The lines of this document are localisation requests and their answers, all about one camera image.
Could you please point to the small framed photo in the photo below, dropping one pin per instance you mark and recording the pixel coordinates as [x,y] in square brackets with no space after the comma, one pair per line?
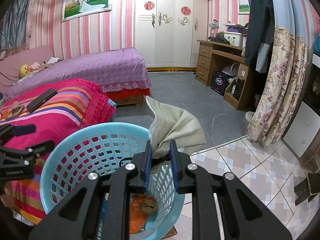
[244,6]

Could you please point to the pink headboard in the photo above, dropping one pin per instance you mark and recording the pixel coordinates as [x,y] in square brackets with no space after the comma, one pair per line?
[10,67]

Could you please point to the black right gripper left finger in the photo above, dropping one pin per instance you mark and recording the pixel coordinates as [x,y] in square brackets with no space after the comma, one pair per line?
[77,216]

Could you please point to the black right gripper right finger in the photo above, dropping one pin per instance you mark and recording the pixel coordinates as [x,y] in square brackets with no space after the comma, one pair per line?
[223,204]

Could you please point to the brown paper ball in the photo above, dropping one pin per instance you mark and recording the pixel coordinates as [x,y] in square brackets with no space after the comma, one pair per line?
[147,205]

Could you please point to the orange plastic bag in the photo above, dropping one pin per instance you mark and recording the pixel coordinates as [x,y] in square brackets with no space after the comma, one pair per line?
[137,218]

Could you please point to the beige cloth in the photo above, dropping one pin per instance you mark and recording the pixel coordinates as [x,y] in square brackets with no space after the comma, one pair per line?
[173,123]

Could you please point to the wooden desk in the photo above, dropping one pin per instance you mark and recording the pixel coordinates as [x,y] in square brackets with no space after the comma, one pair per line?
[221,67]

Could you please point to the white storage box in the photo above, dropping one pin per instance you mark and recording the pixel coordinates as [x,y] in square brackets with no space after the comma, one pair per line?
[234,38]

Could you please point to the grey hanging cloth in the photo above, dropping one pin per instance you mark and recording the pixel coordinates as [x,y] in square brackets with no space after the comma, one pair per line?
[13,25]

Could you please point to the framed wedding picture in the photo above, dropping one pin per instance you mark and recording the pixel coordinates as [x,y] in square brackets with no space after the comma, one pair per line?
[72,9]

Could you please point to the dark hanging clothes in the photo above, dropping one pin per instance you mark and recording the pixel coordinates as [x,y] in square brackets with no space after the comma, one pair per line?
[260,36]

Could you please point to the striped magenta blanket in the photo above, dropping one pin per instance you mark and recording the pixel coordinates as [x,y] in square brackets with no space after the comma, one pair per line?
[78,103]

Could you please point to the white wardrobe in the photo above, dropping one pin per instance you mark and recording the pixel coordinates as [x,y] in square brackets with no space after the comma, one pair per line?
[167,32]

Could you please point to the black box under desk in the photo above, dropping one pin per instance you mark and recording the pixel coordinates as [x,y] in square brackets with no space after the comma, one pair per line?
[219,82]

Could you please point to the floral curtain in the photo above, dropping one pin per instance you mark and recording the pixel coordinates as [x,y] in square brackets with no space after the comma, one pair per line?
[282,88]

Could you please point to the light blue trash basket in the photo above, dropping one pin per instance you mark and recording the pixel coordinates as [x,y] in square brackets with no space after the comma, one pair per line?
[102,149]

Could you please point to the yellow duck plush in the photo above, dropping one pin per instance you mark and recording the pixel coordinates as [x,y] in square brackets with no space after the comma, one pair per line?
[25,70]

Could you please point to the black phone case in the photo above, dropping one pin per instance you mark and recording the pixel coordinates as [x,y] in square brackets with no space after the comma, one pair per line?
[40,100]

